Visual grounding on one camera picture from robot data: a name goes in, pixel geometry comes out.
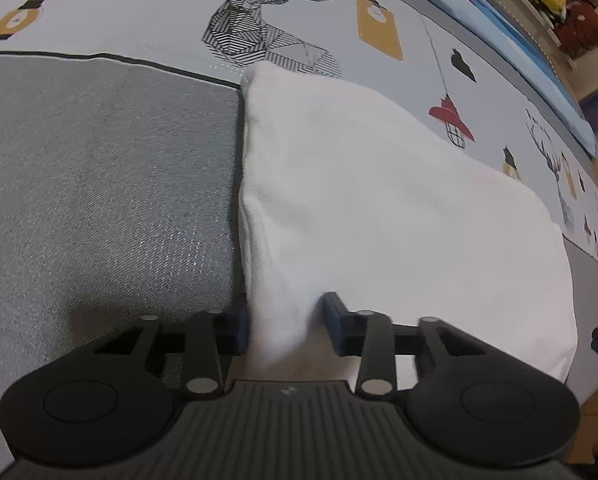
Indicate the printed grey white bedsheet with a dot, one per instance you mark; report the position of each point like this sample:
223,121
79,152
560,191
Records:
104,185

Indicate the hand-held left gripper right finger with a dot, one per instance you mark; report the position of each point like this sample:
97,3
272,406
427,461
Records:
331,320

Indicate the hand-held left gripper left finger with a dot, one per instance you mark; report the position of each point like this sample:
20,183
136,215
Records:
242,331

